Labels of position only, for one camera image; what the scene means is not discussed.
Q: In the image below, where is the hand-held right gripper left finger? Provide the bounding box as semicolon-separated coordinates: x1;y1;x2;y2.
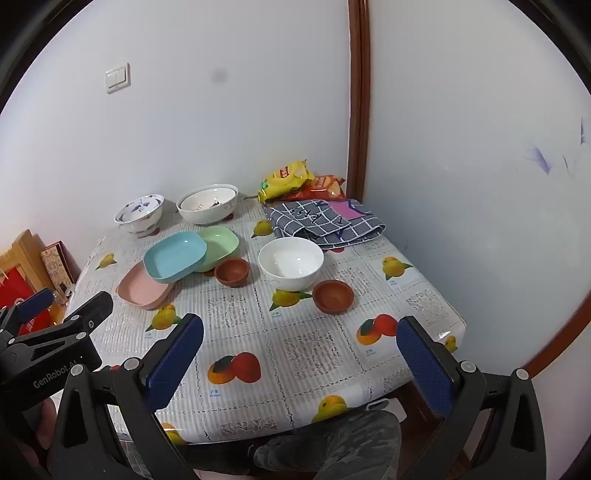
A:
52;313;205;480

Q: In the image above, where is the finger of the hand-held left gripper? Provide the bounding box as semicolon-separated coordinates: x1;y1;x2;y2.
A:
9;291;114;348
0;288;54;339

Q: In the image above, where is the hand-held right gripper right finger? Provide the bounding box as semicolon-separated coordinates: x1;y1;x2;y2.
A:
396;316;548;480

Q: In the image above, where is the pink plate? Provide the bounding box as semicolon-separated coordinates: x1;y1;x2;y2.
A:
116;262;176;309

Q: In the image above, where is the blue plate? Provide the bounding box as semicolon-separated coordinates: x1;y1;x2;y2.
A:
143;232;208;284

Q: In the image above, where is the small brown bowl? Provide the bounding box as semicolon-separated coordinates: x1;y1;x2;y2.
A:
215;257;251;288
312;280;355;316

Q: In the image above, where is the green plate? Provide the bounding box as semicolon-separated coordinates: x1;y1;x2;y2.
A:
196;226;241;273

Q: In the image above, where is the plain white bowl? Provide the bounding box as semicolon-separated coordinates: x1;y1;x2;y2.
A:
258;237;325;292

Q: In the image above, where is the brown patterned box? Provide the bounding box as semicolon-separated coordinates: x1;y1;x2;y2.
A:
41;244;75;291

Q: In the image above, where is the wooden box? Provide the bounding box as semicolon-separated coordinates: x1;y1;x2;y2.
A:
0;229;48;296

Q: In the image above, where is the white object under table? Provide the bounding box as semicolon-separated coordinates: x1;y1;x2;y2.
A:
365;399;407;422

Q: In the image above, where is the fruit printed tablecloth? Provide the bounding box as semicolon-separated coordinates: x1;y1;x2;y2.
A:
62;196;467;446

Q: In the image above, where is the blue patterned white bowl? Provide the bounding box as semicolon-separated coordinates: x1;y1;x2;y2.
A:
115;194;165;237

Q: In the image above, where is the person's camouflage trouser leg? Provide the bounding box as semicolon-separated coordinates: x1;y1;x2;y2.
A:
253;410;402;480

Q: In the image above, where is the white bowl grey scroll pattern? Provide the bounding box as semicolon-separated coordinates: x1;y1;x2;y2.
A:
176;184;240;226

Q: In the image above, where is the brown wooden baseboard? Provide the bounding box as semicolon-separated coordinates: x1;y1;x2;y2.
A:
522;295;591;380

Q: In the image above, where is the white bowl printed inside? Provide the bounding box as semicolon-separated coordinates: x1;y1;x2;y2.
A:
180;186;237;211

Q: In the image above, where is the grey checked cloth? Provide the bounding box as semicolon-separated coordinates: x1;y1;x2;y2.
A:
263;198;387;251

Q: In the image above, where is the yellow chip bag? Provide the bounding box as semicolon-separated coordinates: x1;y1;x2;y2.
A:
257;160;315;204

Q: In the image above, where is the orange chip bag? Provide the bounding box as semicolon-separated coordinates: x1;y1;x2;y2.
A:
299;174;347;202

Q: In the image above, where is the white wall light switch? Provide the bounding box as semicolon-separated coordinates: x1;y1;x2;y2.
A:
105;63;131;94

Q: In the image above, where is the brown wooden door frame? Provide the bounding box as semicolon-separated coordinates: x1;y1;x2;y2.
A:
347;0;373;204

